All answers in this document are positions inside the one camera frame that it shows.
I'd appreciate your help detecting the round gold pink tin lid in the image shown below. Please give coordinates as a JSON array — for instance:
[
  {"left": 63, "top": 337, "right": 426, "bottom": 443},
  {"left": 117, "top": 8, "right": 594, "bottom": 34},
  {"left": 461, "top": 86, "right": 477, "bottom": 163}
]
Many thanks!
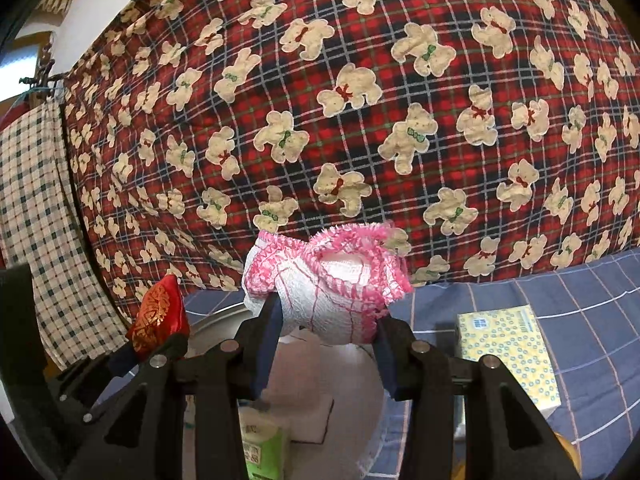
[{"left": 451, "top": 431, "right": 584, "bottom": 480}]

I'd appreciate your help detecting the red gold embroidered pouch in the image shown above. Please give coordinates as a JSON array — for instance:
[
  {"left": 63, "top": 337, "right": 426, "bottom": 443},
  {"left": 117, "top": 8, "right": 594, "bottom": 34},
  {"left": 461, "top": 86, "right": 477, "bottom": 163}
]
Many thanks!
[{"left": 126, "top": 274, "right": 190, "bottom": 361}]

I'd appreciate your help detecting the green pocket tissue pack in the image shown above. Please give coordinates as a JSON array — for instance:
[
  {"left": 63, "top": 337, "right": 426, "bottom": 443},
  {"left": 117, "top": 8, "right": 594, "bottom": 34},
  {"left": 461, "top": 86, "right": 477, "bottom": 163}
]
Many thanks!
[{"left": 239, "top": 406, "right": 290, "bottom": 480}]

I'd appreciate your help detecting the pink trimmed white knit sock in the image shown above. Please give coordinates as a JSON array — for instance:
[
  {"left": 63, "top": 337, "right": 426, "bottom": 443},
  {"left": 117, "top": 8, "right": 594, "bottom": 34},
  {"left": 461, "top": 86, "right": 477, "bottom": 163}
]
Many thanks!
[{"left": 242, "top": 223, "right": 412, "bottom": 346}]

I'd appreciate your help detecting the yellow patterned tissue box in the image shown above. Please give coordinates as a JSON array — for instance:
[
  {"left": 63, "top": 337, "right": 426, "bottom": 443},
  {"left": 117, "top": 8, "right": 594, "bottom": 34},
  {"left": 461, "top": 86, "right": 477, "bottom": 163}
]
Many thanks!
[{"left": 457, "top": 304, "right": 561, "bottom": 418}]

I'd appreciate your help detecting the blue checked bed sheet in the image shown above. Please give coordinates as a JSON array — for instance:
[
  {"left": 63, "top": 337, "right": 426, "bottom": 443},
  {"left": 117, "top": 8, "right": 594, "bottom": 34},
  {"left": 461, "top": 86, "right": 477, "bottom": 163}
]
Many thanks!
[{"left": 94, "top": 246, "right": 640, "bottom": 480}]

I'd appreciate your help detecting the round metal tin container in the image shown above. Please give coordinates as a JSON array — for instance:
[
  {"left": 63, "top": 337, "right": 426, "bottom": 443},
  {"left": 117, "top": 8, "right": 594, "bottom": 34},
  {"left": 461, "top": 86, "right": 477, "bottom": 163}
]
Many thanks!
[{"left": 182, "top": 301, "right": 402, "bottom": 480}]

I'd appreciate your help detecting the red plaid teddy bear blanket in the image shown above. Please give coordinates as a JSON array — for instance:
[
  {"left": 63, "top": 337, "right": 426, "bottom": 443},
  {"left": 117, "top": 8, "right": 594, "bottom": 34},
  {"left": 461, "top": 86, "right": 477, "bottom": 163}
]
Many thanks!
[{"left": 65, "top": 0, "right": 639, "bottom": 318}]

